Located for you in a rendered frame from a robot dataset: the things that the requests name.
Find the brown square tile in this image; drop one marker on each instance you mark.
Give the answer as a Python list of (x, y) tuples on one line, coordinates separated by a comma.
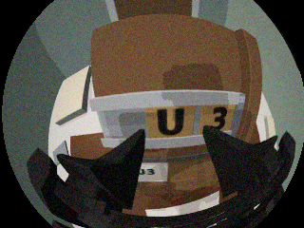
[(218, 116), (169, 121)]

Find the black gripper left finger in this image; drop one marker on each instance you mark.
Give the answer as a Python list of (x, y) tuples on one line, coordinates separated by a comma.
[(116, 172)]

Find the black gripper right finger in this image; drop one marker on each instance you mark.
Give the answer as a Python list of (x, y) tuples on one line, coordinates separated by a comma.
[(233, 159)]

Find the white paper ticket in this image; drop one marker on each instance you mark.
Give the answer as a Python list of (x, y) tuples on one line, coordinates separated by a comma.
[(153, 172)]

